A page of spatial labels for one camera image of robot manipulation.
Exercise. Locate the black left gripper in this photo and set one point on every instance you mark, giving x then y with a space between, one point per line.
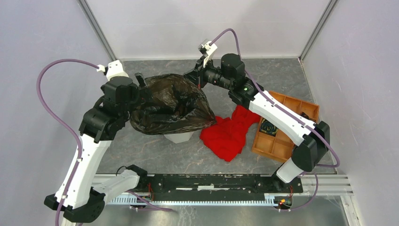
145 95

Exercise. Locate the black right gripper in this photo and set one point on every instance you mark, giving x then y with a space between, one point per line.
198 74

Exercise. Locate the black plastic trash bag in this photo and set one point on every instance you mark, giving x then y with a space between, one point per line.
177 106

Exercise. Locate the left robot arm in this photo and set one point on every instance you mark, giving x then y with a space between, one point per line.
78 201

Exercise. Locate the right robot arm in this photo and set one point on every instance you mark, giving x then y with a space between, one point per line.
311 139

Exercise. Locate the white octagonal trash bin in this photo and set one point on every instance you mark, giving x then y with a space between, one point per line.
179 137

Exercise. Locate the red cloth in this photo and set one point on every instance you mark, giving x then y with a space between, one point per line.
227 137

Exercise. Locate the dark rolled sock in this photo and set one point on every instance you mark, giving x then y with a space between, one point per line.
268 128

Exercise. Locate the orange compartment tray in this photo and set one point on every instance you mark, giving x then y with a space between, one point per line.
280 147

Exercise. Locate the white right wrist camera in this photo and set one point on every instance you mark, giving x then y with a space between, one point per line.
208 50

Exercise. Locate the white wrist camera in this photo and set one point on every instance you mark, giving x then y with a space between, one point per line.
208 50
114 69

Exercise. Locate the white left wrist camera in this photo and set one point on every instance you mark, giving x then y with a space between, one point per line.
114 69

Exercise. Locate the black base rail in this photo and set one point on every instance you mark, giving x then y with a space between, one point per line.
211 187

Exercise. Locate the white toothed cable strip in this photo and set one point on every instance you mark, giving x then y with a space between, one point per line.
129 199

